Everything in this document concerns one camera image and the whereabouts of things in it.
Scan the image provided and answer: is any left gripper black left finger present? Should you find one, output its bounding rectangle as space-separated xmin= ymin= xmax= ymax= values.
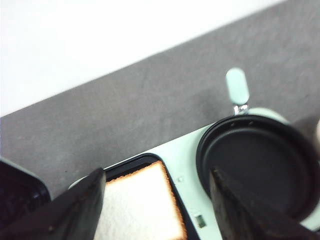
xmin=0 ymin=168 xmax=106 ymax=240

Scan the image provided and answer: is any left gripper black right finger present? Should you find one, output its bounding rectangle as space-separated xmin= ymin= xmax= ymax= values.
xmin=209 ymin=168 xmax=320 ymax=240

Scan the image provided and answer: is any breakfast maker hinged lid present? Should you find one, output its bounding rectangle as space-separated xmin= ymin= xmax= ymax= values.
xmin=0 ymin=157 xmax=52 ymax=229

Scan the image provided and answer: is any white bread slice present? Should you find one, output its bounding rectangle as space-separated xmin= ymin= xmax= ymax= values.
xmin=94 ymin=160 xmax=188 ymax=240

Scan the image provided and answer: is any mint green breakfast maker base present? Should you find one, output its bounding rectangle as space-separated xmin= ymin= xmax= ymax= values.
xmin=67 ymin=107 xmax=320 ymax=240

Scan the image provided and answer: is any black round frying pan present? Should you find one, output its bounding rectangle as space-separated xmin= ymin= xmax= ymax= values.
xmin=195 ymin=67 xmax=320 ymax=221

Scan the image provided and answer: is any grey felt table mat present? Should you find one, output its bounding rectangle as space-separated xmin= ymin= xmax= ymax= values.
xmin=1 ymin=0 xmax=320 ymax=197

